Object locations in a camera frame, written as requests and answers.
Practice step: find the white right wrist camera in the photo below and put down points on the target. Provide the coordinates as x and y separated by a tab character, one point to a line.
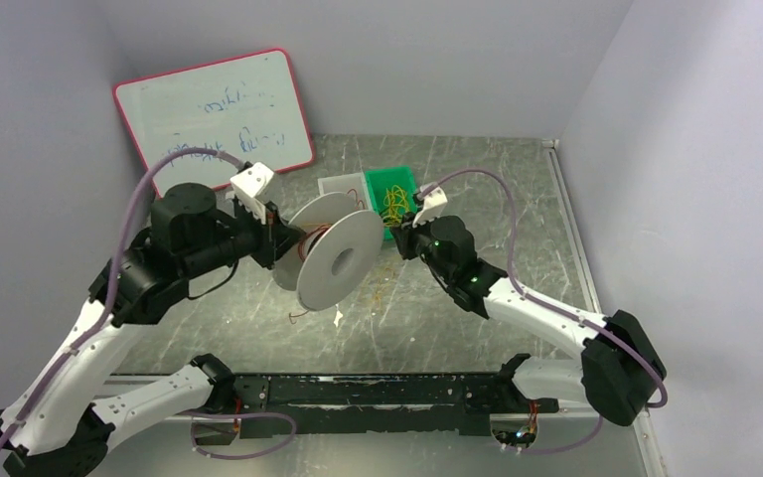
430	200

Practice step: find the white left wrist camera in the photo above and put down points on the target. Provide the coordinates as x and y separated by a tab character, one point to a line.
253	188

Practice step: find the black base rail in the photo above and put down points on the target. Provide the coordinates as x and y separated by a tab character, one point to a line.
330	404

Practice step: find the red framed whiteboard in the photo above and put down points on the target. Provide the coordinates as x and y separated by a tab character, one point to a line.
249	106

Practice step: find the white filament spool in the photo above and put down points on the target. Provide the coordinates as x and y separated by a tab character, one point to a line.
341	247

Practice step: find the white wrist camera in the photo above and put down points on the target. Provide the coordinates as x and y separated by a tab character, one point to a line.
253	188
430	200

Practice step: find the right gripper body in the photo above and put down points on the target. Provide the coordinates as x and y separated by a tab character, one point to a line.
405	239

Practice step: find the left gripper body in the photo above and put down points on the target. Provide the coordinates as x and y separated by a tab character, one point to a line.
273	235

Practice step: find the white plastic bin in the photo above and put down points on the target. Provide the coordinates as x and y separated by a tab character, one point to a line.
354	185

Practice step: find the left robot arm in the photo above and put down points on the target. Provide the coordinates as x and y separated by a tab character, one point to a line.
60	427

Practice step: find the green plastic bin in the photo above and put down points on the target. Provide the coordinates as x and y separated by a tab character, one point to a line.
391	193

